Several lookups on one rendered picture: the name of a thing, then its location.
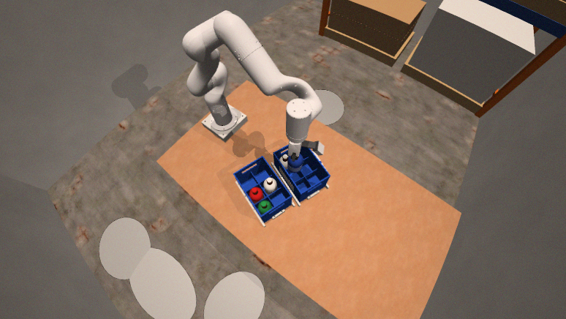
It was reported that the blue plastic crate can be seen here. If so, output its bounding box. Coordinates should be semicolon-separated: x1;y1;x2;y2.
273;144;331;202
233;156;293;223

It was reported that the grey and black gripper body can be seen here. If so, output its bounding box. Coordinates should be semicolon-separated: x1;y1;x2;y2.
287;140;302;157

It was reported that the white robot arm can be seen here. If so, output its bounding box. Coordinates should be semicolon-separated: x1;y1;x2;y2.
182;10;325;156

